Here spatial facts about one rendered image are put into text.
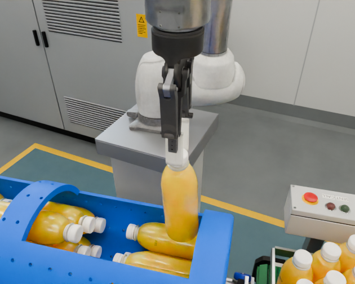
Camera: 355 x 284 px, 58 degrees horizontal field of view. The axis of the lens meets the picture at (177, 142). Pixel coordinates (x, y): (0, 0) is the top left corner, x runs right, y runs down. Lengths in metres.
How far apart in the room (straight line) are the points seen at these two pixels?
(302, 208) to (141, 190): 0.66
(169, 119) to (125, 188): 0.92
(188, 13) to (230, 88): 0.74
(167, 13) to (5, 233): 0.54
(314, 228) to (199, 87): 0.57
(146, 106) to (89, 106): 1.65
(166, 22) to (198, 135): 0.78
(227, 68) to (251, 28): 2.18
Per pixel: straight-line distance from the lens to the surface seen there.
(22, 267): 0.73
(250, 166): 2.76
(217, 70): 1.09
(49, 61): 2.84
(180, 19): 0.43
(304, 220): 0.94
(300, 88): 3.39
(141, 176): 1.27
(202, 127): 1.22
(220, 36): 1.08
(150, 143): 1.13
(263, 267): 1.03
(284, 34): 3.24
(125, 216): 0.89
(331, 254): 0.83
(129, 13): 2.22
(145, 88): 1.12
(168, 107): 0.46
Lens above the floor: 1.74
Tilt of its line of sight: 36 degrees down
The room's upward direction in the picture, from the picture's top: straight up
